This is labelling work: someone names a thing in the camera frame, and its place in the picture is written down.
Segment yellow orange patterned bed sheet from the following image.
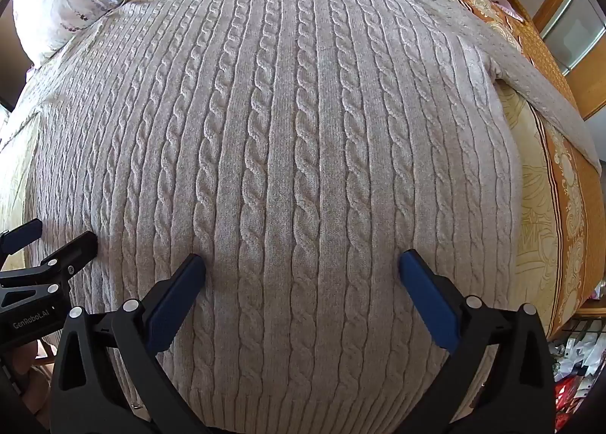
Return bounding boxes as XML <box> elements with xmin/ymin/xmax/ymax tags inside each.
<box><xmin>0</xmin><ymin>0</ymin><xmax>605</xmax><ymax>341</ymax></box>

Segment wooden glass-door cabinet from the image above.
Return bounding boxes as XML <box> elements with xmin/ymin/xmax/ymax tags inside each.
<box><xmin>501</xmin><ymin>0</ymin><xmax>606</xmax><ymax>122</ymax></box>

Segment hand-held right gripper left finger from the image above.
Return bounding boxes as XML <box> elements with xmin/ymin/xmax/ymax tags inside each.
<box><xmin>50</xmin><ymin>253</ymin><xmax>208</xmax><ymax>434</ymax></box>

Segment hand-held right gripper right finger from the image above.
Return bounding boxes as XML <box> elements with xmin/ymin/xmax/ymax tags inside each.
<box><xmin>398</xmin><ymin>248</ymin><xmax>558</xmax><ymax>434</ymax></box>

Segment beige cable-knit sweater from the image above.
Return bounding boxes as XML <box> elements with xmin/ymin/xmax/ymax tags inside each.
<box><xmin>19</xmin><ymin>0</ymin><xmax>602</xmax><ymax>423</ymax></box>

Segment person's left hand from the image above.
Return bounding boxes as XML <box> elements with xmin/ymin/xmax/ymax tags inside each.
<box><xmin>9</xmin><ymin>340</ymin><xmax>52</xmax><ymax>416</ymax></box>

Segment pile of assorted packaging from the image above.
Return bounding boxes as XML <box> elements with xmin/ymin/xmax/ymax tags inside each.
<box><xmin>548</xmin><ymin>306</ymin><xmax>606</xmax><ymax>418</ymax></box>

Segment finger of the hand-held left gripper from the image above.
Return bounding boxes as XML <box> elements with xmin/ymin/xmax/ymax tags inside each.
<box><xmin>0</xmin><ymin>218</ymin><xmax>44</xmax><ymax>257</ymax></box>
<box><xmin>27</xmin><ymin>230</ymin><xmax>100</xmax><ymax>296</ymax></box>

